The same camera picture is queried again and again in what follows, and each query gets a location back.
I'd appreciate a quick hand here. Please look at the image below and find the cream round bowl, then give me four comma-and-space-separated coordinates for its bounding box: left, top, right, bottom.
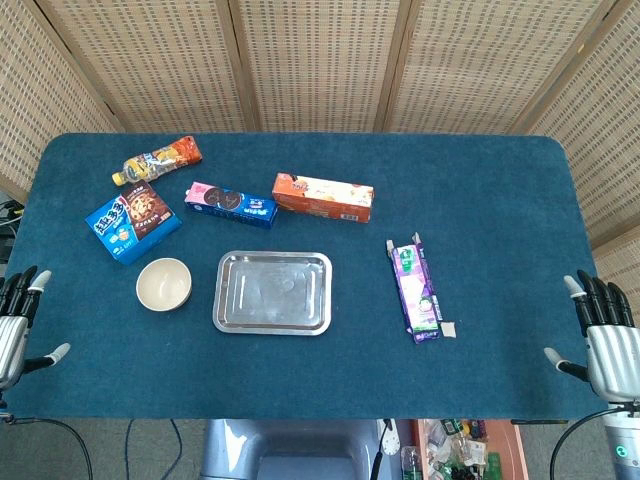
135, 257, 194, 312

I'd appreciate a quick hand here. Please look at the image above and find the rectangular stainless steel tray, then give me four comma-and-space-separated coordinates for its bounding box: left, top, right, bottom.
212, 250, 334, 337

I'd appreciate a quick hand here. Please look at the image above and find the orange biscuit box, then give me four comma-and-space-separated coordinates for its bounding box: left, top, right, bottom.
271, 172, 375, 224

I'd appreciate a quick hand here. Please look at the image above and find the white black handheld tool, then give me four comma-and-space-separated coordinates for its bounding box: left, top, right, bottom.
369, 418, 400, 480

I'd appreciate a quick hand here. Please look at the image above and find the woven bamboo folding screen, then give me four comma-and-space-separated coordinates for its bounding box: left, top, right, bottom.
0, 0, 640, 301

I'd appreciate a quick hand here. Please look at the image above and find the blue table cloth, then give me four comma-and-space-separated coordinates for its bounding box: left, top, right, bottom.
3, 131, 624, 421

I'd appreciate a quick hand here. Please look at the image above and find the blue cable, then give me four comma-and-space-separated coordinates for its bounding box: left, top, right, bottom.
123, 418, 184, 480

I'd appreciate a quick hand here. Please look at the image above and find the orange box of clutter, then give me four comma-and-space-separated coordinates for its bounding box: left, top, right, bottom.
399, 418, 530, 480

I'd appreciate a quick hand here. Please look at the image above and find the purple toothpaste box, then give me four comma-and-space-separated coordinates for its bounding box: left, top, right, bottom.
385, 232, 458, 345

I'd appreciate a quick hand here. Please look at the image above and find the black cable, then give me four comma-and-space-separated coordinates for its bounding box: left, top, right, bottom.
0, 415, 95, 480
549, 407, 624, 480

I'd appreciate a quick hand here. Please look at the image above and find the blue pink sandwich cookie box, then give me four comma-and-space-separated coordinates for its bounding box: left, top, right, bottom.
183, 181, 280, 231

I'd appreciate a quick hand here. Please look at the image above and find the yellow orange snack pouch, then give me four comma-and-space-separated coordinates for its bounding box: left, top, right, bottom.
111, 135, 204, 187

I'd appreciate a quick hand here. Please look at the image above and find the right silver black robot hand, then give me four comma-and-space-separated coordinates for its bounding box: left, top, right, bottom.
543, 269, 640, 404

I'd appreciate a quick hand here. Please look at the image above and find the blue chocolate cookie box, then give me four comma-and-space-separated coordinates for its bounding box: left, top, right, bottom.
84, 180, 183, 266

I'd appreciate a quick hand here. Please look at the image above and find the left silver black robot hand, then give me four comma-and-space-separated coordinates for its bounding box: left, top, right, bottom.
0, 265, 72, 392

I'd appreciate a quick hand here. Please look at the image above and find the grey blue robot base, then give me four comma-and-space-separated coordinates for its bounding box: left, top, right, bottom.
199, 418, 404, 480

